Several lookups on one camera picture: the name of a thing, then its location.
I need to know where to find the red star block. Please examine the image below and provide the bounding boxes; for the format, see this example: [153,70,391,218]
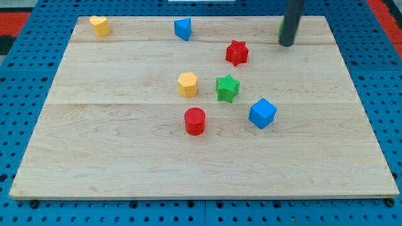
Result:
[225,40,249,67]

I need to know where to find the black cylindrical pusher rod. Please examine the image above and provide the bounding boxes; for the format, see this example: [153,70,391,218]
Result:
[278,0,305,47]

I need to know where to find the green circle block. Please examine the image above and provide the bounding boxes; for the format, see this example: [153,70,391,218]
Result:
[277,19,285,39]

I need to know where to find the yellow heart block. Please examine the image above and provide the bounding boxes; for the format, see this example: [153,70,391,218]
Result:
[89,16,111,37]

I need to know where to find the light wooden board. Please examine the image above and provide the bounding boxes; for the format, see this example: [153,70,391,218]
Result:
[9,16,399,200]

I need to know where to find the red cylinder block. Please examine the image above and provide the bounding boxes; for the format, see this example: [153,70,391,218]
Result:
[184,107,206,136]

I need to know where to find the yellow hexagon block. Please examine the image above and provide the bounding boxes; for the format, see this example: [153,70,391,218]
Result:
[177,72,198,98]

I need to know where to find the blue triangle block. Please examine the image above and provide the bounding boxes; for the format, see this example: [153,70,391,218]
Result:
[174,18,192,41]

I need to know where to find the green star block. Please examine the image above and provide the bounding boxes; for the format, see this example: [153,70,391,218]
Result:
[215,74,240,103]

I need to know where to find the blue cube block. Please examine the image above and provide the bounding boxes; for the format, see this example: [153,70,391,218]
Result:
[249,98,277,129]

